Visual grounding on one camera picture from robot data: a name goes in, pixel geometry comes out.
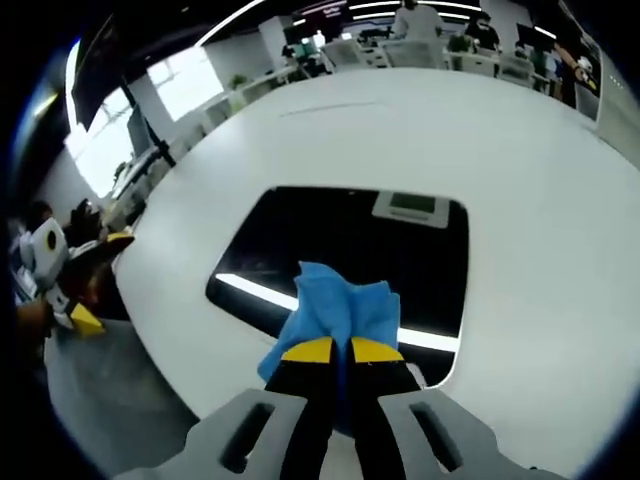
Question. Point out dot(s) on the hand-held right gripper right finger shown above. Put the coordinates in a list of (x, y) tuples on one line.
[(380, 400)]

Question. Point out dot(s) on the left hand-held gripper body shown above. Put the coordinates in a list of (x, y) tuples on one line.
[(47, 250)]

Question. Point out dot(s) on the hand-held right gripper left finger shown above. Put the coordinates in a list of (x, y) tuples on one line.
[(300, 400)]

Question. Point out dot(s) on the blue cleaning cloth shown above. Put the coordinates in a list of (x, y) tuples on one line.
[(340, 305)]

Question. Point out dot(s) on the monitor on black stand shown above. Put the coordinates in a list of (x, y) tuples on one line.
[(150, 140)]

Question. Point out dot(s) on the black hanging screen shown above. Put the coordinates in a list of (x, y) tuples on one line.
[(97, 75)]

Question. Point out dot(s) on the potted green plant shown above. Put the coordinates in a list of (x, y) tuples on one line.
[(238, 81), (459, 43)]

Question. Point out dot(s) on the curved ceiling light strip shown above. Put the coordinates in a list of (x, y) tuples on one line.
[(230, 22)]

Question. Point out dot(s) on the white office chair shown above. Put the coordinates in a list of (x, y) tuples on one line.
[(350, 55), (410, 54)]

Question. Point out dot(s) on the white partition board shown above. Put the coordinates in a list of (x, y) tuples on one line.
[(617, 105)]

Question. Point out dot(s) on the dark wall screen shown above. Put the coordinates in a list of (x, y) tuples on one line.
[(325, 10)]

